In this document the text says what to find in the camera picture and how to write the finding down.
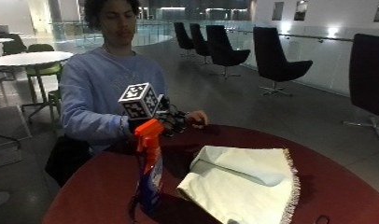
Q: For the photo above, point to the white marker cube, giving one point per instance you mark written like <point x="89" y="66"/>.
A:
<point x="138" y="100"/>

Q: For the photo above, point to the black swivel chair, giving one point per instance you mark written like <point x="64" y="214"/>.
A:
<point x="198" y="40"/>
<point x="182" y="35"/>
<point x="368" y="74"/>
<point x="222" y="46"/>
<point x="274" y="59"/>

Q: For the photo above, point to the the person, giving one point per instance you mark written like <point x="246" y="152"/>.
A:
<point x="97" y="84"/>

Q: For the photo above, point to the glass balustrade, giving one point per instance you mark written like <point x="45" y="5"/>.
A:
<point x="151" y="31"/>

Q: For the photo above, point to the cream fringed cloth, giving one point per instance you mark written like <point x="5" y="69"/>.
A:
<point x="242" y="183"/>

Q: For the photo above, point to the black seat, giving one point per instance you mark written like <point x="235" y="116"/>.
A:
<point x="68" y="158"/>

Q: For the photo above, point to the green chair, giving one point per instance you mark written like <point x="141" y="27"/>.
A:
<point x="54" y="96"/>
<point x="41" y="70"/>

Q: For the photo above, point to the metal wall handrail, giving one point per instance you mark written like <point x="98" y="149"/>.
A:
<point x="304" y="36"/>

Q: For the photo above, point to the blue spray bottle orange trigger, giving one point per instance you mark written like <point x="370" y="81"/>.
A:
<point x="151" y="174"/>

